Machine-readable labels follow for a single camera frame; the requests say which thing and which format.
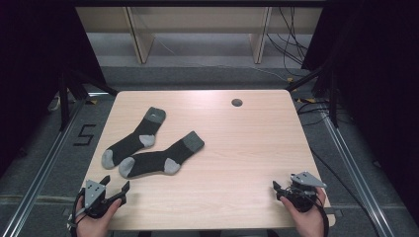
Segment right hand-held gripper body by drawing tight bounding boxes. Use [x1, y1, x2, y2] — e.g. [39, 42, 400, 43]
[282, 170, 328, 213]

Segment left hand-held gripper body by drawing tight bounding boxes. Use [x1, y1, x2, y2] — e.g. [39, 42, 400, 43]
[80, 179, 113, 219]

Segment dark grey sock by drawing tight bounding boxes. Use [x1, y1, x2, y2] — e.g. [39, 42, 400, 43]
[118, 130, 206, 180]
[101, 106, 167, 171]

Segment person's right hand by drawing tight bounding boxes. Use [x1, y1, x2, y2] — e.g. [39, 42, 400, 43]
[279, 188, 328, 237]

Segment person's left hand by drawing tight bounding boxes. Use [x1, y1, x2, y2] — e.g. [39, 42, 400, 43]
[74, 197, 124, 237]

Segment black metal stand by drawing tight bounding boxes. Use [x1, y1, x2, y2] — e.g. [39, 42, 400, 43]
[58, 67, 119, 132]
[286, 63, 340, 128]

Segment light wooden shelf unit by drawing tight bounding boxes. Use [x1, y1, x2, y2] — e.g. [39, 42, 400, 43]
[75, 6, 324, 65]

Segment black curtain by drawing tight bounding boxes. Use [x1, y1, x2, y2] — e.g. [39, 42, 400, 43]
[300, 0, 419, 228]
[0, 0, 108, 176]

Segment left hand-held gripper cable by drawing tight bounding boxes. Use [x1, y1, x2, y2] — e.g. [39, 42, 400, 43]
[67, 188, 87, 237]

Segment hand-held gripper cable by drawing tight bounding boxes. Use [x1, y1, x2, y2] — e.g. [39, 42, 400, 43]
[67, 188, 87, 237]
[309, 189, 331, 237]

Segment right hand-held gripper cable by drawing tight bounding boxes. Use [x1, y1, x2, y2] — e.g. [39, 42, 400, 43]
[309, 189, 331, 237]

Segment long black floor cable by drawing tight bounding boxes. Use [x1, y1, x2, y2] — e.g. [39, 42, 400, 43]
[309, 147, 381, 237]

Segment aluminium floor rail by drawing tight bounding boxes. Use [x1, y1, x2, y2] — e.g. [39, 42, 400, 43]
[0, 98, 87, 237]
[319, 108, 398, 237]

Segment black floor cables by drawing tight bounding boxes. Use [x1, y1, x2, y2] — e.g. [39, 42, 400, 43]
[295, 99, 334, 128]

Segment bunch of black hanging cables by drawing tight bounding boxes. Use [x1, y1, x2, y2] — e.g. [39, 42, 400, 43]
[266, 6, 311, 68]

